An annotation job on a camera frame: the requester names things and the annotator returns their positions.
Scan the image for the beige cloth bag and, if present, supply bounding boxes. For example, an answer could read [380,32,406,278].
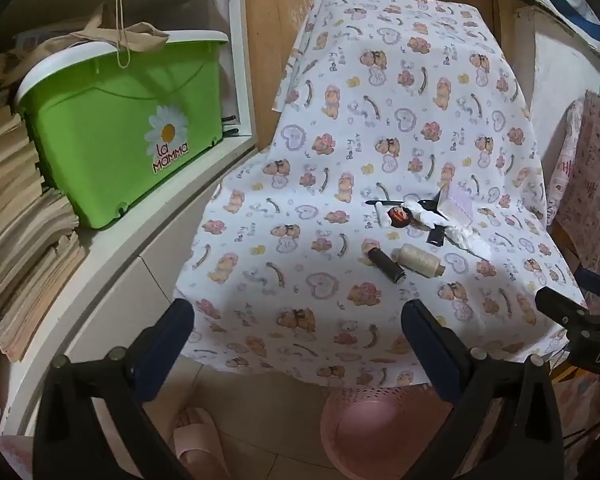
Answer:
[0,2,171,92]

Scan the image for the pink plastic basket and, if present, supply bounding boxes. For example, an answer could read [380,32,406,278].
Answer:
[320,384,462,480]

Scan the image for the pale purple box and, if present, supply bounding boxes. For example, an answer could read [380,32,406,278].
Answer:
[437,182,477,229]

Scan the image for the stack of old papers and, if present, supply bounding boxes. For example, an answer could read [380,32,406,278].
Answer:
[0,77,88,365]

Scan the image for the crumpled white tissue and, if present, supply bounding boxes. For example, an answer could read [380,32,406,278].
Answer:
[404,202,492,262]

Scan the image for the wooden door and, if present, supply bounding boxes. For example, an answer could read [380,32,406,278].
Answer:
[242,0,522,152]

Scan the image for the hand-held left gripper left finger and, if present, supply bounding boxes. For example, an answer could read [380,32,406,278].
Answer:
[32,298,196,480]

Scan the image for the pink printed hanging cloth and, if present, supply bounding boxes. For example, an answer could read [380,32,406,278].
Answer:
[545,89,600,262]

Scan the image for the white shelf unit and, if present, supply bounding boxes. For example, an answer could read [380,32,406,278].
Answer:
[0,0,261,441]

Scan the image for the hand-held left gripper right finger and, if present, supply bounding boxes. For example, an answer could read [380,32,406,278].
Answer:
[401,299,566,480]

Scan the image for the bear print tablecloth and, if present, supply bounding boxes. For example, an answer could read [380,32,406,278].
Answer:
[172,0,588,389]

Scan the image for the black thread spool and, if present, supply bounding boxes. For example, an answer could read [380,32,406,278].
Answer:
[369,247,407,285]

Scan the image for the cream thread spool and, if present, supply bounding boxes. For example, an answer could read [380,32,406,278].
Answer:
[397,243,447,277]

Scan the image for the hanging beige cord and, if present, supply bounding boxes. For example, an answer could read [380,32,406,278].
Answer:
[115,0,132,69]

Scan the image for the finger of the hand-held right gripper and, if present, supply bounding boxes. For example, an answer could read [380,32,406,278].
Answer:
[535,286,592,332]
[574,266,600,295]

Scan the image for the black plastic spoon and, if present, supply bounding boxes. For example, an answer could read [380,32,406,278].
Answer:
[365,197,452,222]

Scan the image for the pink slipper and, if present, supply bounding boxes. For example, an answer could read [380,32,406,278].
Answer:
[172,407,232,480]

